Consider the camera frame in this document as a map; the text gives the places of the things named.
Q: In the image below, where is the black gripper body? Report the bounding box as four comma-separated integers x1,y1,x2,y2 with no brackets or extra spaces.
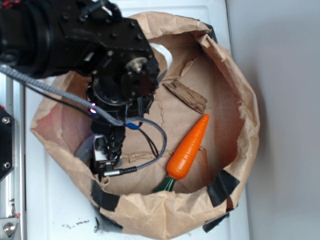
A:
87,47,160,178

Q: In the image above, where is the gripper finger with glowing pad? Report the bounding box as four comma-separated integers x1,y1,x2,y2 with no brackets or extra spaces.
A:
74,134,96,165
150,43,173,82

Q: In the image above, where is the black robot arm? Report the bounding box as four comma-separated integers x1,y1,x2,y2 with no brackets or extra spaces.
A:
0,0,165,178

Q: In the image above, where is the brown paper bag tray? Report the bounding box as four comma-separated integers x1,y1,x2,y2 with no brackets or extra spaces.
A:
30,11,261,240

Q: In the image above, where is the brown wood bark piece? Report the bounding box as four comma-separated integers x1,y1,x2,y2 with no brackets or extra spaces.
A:
162,79,208,115

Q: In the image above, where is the orange plastic toy carrot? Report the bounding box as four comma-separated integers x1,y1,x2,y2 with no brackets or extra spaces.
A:
154,114,210,193

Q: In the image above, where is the gray braided cable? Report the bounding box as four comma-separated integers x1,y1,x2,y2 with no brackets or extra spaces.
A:
0,64,168,177

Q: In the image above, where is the thin black cable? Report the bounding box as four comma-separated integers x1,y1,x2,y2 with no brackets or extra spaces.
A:
0,67,160,157

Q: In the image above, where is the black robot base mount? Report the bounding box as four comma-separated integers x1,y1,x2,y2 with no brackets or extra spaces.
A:
0,105,15,182

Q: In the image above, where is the aluminium rail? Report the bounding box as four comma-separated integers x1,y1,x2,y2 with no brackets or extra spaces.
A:
0,74,26,240

